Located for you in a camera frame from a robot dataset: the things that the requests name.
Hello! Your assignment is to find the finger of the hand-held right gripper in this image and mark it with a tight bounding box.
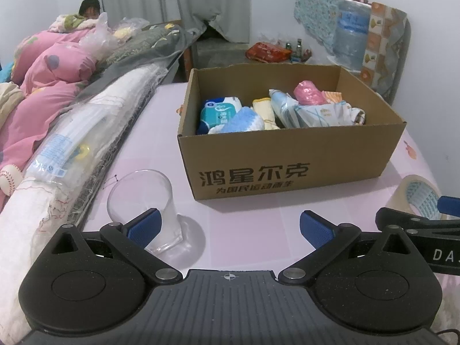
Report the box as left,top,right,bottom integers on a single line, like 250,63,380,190
375,206,460,231
438,196,460,219

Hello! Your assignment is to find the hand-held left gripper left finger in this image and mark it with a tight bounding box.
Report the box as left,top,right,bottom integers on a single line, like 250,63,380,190
39,207,183,284

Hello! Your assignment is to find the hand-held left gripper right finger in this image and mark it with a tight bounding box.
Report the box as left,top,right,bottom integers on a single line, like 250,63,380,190
277,209,421,284

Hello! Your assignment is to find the clear glass cup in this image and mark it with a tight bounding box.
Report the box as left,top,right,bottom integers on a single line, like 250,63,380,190
107,169,184,254

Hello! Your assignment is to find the brown cardboard box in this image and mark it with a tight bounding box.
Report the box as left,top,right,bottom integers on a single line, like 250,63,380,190
178,65,407,202

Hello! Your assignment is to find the blue face mask packet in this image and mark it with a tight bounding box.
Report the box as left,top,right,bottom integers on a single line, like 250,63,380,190
269,89,354,129

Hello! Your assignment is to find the orange striped white towel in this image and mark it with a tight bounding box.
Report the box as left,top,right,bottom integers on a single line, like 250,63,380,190
321,91,365,124

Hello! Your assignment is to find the cream cloth with yellow trim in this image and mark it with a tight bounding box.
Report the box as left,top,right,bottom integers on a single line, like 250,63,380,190
252,98,279,131

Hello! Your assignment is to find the blue white knitted cloth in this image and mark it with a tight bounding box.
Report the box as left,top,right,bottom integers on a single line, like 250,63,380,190
208,107,265,134

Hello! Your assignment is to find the green blue tissue packet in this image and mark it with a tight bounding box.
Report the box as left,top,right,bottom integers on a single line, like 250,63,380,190
196,96,242,134

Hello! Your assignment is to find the pink plastic bag roll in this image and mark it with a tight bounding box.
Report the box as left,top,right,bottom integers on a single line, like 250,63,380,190
294,81,324,106

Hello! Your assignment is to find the clear packing tape roll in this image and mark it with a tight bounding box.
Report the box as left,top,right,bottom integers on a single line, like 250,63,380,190
395,174,450,220

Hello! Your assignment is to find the clear plastic wrapped package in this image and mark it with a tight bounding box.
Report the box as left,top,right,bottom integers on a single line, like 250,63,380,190
23,102,119,187

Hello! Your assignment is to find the rolled patterned mat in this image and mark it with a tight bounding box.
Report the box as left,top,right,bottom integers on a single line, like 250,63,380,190
361,2,410,101

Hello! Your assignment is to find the pink blanket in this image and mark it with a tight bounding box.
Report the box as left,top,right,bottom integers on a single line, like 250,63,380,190
0,30,97,173

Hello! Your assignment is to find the cream blanket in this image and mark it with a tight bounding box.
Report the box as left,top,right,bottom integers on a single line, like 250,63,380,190
0,83,26,130

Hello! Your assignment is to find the grey blanket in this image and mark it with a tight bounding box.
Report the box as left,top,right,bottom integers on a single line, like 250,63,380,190
77,23,195,97

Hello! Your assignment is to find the red snack bag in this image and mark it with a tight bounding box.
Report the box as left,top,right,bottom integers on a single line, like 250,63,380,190
245,41,292,62

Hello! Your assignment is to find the crumpled clear plastic bag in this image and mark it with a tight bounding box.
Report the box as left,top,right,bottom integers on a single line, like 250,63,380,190
79,12,144,51

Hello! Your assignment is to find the blue water jug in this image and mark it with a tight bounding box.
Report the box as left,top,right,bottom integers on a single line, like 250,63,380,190
332,0,371,70

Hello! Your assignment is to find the green yellow blanket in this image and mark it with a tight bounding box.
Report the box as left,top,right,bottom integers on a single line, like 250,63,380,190
48,14,97,32

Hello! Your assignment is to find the floral hanging cloth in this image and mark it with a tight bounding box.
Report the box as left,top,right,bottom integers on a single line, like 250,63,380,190
294,0,365,54

